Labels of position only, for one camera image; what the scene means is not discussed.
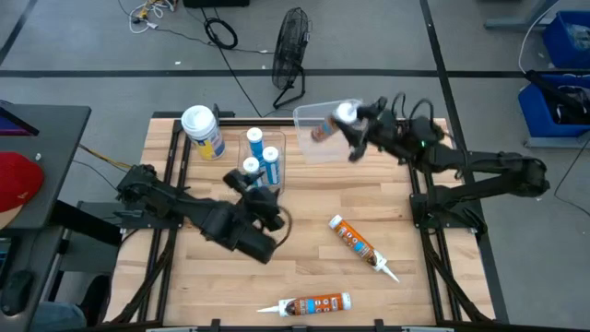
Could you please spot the black floor fan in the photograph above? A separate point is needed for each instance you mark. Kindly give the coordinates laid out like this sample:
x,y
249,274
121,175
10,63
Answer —
x,y
290,46

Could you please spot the black aluminium rig frame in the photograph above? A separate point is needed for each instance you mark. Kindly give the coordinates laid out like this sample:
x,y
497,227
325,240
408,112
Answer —
x,y
267,122

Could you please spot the red cap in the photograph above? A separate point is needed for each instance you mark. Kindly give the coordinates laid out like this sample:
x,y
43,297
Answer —
x,y
18,180

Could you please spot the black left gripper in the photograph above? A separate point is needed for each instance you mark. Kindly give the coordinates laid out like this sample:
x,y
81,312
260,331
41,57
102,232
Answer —
x,y
260,207

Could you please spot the narrow clear plastic bin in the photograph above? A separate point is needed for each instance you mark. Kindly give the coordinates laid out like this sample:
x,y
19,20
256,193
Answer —
x,y
243,147

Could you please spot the blue silicone sealant tube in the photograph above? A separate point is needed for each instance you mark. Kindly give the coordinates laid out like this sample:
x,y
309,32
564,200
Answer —
x,y
255,136
271,157
251,165

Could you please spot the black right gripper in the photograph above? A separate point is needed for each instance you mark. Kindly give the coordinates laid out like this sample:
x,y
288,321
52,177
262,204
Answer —
x,y
385,126

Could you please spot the blue storage bin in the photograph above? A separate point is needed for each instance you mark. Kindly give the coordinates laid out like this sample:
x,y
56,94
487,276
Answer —
x,y
534,110
558,46

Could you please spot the grey desk foot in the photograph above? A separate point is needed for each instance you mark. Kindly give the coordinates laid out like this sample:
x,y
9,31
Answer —
x,y
507,23

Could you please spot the orange Gorilla sealant tube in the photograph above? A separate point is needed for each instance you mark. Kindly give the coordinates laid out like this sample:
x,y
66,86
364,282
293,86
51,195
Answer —
x,y
352,240
318,304
322,131

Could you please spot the black gear in bin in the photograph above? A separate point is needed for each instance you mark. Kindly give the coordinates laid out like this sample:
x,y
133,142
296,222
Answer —
x,y
553,90

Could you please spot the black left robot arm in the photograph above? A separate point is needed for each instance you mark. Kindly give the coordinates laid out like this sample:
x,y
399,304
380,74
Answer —
x,y
216,221

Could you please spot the black monitor purple screen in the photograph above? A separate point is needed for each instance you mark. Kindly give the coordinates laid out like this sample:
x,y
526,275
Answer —
x,y
14,124

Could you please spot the black side desk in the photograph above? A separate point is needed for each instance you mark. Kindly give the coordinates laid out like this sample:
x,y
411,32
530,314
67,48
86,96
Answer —
x,y
55,138

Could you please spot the white yellow wipes canister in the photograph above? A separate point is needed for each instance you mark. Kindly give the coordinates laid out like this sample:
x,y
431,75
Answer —
x,y
198,122

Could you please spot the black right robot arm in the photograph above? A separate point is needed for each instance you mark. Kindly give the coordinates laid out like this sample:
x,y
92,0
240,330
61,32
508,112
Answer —
x,y
498,166

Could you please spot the wide clear plastic bin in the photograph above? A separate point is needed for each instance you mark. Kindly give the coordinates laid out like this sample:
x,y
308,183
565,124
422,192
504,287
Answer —
x,y
318,154

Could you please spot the black equipment box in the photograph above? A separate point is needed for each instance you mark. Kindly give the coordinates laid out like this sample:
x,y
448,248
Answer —
x,y
216,3

